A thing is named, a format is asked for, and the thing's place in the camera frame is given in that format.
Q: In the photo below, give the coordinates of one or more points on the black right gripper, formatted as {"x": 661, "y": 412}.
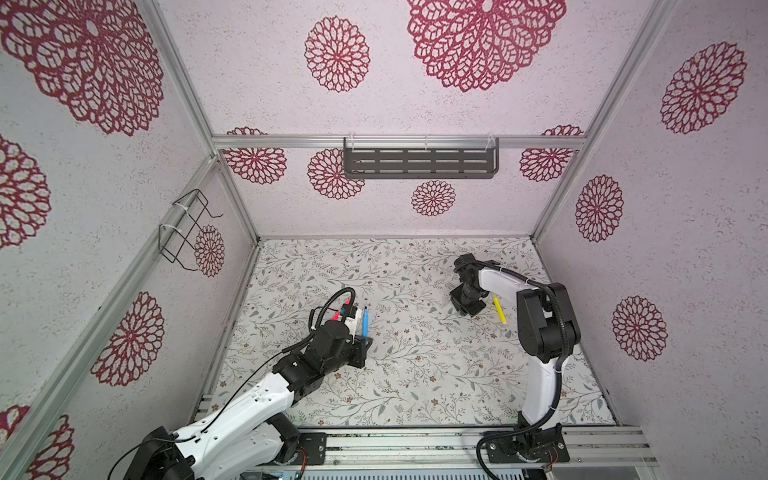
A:
{"x": 465, "y": 310}

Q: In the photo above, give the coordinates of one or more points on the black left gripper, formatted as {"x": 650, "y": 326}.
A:
{"x": 359, "y": 350}

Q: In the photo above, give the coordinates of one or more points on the blue highlighter pen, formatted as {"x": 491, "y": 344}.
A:
{"x": 365, "y": 323}

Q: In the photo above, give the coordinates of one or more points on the yellow highlighter pen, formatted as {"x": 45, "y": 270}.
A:
{"x": 499, "y": 310}

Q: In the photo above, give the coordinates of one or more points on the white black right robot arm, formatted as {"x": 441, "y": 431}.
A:
{"x": 548, "y": 331}

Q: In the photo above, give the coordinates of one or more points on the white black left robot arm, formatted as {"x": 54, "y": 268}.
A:
{"x": 253, "y": 428}

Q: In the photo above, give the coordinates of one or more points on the pink highlighter pen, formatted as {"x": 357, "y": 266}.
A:
{"x": 346, "y": 311}

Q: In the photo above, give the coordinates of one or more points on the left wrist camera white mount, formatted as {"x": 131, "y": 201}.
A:
{"x": 352, "y": 323}

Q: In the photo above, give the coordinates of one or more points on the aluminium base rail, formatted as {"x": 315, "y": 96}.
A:
{"x": 454, "y": 448}

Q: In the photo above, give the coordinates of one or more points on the dark grey wall shelf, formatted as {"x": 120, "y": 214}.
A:
{"x": 424, "y": 163}

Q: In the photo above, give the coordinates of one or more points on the black wire wall rack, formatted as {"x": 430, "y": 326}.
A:
{"x": 192, "y": 242}

